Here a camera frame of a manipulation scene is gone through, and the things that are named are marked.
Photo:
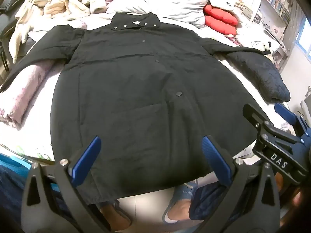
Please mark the white bookshelf with books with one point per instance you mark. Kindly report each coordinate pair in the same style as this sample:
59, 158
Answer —
277, 0

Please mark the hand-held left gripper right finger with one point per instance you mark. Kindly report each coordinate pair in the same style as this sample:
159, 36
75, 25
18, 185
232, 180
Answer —
216, 160

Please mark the navy quilted jacket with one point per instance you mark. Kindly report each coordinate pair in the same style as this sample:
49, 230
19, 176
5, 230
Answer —
262, 77

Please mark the teal plastic container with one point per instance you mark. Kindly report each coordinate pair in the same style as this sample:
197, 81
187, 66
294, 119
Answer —
12, 165

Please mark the white black printed pillow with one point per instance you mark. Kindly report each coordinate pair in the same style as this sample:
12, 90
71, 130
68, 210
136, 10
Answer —
264, 45

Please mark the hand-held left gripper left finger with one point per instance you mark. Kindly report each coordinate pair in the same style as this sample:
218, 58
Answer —
85, 160

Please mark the pink floral blanket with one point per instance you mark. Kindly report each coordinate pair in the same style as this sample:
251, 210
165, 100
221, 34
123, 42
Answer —
24, 94

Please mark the person's right hand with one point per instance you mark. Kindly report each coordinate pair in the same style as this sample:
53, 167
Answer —
297, 197

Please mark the window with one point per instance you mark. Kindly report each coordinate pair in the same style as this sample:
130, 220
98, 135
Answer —
306, 36

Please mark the red plush cushion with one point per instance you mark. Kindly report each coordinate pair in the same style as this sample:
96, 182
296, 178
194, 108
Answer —
218, 17

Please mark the black long coat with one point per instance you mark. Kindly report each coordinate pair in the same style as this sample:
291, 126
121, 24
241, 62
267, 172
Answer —
133, 89

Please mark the white cherry print bed sheet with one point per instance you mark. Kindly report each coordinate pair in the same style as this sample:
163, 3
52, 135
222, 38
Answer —
46, 116

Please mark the person's navy quilted pants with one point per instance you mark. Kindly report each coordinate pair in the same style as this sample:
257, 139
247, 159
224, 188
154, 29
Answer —
209, 203

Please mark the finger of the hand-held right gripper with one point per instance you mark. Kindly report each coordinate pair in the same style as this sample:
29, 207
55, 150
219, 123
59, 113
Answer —
254, 115
283, 109

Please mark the black chair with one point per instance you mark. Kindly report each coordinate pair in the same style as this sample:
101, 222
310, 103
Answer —
7, 4

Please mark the light grey duvet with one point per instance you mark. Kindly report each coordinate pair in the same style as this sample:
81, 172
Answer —
165, 2

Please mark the stack of books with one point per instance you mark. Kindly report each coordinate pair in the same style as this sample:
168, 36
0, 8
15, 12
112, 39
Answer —
245, 8

